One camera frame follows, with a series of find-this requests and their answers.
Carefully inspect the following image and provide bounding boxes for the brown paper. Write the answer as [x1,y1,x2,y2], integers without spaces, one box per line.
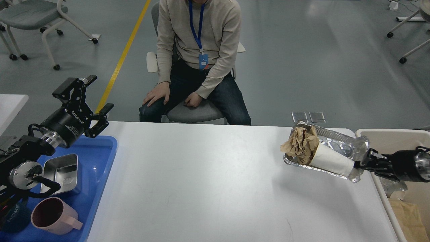
[281,126,320,165]

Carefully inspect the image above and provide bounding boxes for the white side table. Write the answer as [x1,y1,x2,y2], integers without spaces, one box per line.
[0,94,29,135]

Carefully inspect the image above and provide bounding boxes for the metal floor socket plate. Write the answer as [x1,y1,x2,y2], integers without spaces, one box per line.
[291,112,308,123]

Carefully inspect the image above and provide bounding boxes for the white rolling stand legs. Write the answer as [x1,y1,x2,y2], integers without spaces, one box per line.
[386,0,430,65]

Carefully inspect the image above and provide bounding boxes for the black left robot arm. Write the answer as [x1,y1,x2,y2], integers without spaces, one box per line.
[0,75,114,210]

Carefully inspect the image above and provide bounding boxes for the pink mug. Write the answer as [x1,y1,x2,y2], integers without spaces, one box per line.
[30,197,83,235]

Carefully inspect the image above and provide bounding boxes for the clear plastic bag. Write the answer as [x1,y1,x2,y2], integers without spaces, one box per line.
[379,177,408,200]

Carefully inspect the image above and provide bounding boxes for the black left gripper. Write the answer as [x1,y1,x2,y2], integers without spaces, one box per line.
[40,75,114,148]

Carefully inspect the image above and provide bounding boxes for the white paper cup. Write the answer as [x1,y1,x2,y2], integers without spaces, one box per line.
[309,144,354,177]

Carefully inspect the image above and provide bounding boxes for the grey office chair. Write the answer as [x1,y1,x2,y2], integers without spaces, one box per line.
[146,3,246,125]

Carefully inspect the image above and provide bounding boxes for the stainless steel rectangular container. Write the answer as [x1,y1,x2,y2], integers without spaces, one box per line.
[43,154,82,197]

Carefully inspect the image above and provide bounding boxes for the aluminium foil tray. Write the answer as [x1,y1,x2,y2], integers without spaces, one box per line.
[283,121,370,183]

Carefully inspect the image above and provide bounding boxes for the seated person beige sweater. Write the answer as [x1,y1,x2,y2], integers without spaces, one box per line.
[139,0,252,126]

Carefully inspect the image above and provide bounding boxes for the grey chair far left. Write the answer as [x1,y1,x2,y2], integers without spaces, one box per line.
[0,0,98,70]

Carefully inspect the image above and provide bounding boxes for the blue plastic tray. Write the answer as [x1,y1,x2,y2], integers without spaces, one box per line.
[0,135,118,242]

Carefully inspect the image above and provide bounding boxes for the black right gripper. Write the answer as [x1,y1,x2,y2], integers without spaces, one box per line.
[354,148,430,183]

